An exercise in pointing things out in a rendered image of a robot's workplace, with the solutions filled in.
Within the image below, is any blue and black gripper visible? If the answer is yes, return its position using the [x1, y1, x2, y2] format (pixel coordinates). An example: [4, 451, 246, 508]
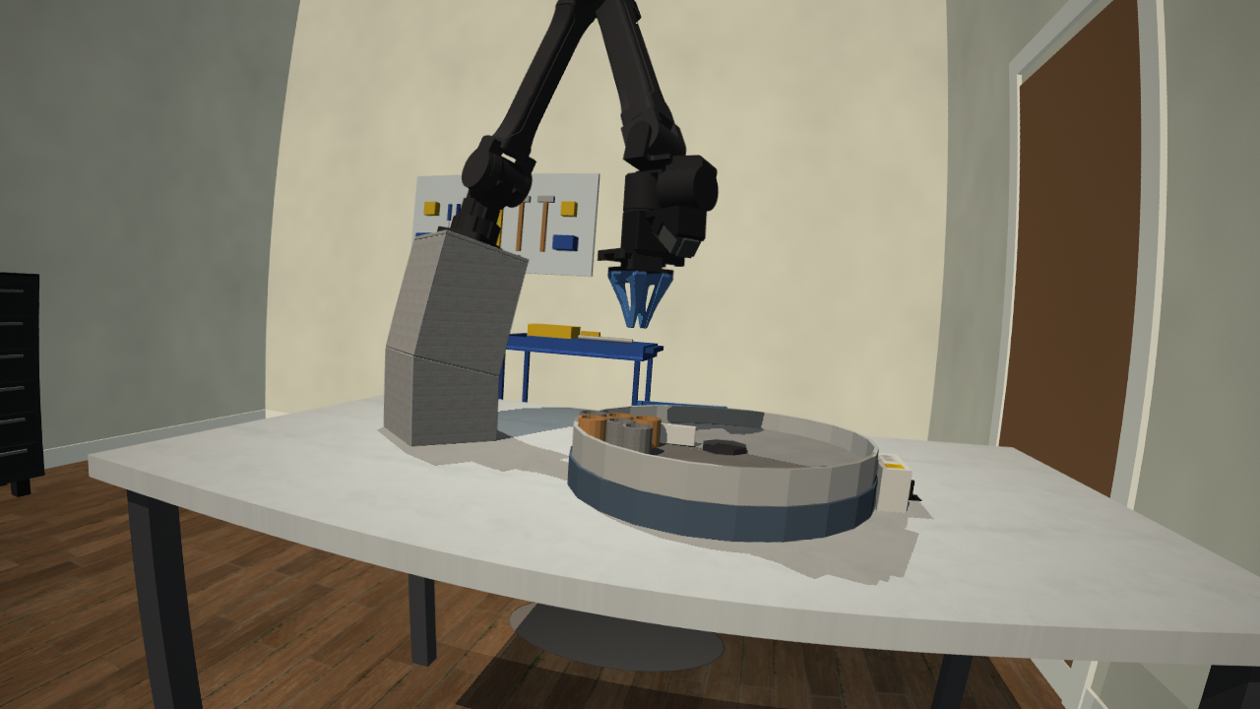
[599, 217, 685, 329]

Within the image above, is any blue crate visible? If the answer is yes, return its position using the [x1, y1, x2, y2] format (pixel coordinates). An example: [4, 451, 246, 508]
[638, 400, 719, 407]

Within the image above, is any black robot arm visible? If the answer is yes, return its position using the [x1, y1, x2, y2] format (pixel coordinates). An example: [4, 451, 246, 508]
[437, 0, 719, 258]

